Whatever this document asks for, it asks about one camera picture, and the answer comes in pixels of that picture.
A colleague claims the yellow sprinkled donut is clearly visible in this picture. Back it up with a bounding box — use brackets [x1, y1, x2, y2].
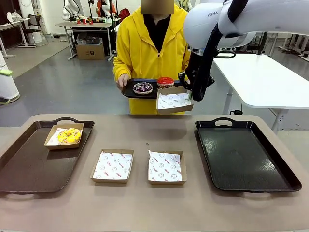
[57, 127, 82, 145]

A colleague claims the person's right forearm yellow sleeve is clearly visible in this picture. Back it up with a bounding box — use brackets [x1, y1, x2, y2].
[112, 54, 133, 82]

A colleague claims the black cable sleeve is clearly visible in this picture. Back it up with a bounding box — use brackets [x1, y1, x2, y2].
[192, 0, 249, 102]

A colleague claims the person's right hand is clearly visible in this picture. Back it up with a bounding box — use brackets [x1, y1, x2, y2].
[115, 74, 130, 91]

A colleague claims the red garment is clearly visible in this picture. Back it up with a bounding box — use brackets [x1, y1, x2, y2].
[118, 8, 131, 20]

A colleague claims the red glazed donut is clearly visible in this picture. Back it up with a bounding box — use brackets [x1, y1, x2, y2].
[156, 76, 175, 88]

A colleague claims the black floor cable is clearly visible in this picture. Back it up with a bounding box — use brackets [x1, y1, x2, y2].
[229, 101, 244, 116]

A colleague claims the person in yellow hoodie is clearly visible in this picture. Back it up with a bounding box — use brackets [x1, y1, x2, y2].
[112, 0, 193, 116]

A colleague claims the white cylindrical pedestal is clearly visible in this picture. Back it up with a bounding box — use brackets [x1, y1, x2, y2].
[0, 50, 20, 105]

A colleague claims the small black handheld tray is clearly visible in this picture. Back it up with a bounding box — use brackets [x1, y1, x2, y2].
[121, 78, 186, 100]

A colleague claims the grey plastic bin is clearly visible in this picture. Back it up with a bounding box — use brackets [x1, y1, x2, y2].
[76, 33, 103, 46]

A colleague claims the brown cardboard donut box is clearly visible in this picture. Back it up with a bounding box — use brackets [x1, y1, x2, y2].
[90, 148, 135, 184]
[147, 149, 188, 186]
[156, 86, 195, 115]

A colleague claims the chocolate sprinkled donut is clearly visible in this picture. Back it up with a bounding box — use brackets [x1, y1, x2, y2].
[133, 82, 154, 95]

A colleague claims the cardboard shipping box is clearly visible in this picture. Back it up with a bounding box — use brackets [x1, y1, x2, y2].
[76, 41, 106, 60]

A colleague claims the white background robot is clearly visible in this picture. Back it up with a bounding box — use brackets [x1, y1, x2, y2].
[62, 0, 83, 21]

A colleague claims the brown plastic serving tray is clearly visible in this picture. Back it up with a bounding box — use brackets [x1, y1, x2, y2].
[0, 117, 95, 195]

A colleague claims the black plastic serving tray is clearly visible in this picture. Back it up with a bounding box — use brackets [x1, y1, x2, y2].
[195, 117, 302, 194]

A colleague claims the large white table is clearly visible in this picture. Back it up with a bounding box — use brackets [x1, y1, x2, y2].
[212, 53, 309, 132]

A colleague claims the white side desk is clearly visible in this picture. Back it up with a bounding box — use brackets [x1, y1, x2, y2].
[0, 18, 31, 58]

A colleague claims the black office chair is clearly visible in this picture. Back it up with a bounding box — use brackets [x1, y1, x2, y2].
[24, 14, 49, 47]

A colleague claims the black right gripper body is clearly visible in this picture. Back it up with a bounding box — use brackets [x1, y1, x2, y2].
[187, 49, 206, 84]

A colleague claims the grey background work table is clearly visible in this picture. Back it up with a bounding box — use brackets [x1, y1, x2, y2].
[55, 21, 114, 61]

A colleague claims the person's left forearm yellow sleeve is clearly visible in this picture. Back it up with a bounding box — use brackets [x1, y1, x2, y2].
[177, 52, 192, 73]

